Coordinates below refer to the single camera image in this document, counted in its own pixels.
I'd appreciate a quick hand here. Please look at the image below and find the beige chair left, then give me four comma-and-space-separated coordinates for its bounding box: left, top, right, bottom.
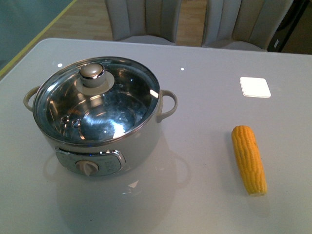
105, 0, 182, 45

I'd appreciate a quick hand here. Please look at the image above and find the dark kitchen counter cabinet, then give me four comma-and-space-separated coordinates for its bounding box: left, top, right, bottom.
268, 0, 312, 54

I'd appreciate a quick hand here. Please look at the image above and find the glass pot lid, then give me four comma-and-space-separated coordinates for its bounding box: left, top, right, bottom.
32, 57, 160, 146

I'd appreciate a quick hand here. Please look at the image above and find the white electric cooking pot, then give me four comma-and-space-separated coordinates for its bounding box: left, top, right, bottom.
23, 64, 177, 176

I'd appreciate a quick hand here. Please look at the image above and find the beige chair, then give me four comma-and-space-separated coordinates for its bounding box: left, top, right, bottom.
201, 0, 293, 52
105, 0, 182, 45

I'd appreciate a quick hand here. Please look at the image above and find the beige chair right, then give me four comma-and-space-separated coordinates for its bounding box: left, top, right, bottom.
201, 0, 293, 52

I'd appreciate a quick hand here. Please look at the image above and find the yellow corn cob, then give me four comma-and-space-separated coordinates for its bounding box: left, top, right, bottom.
231, 125, 268, 196

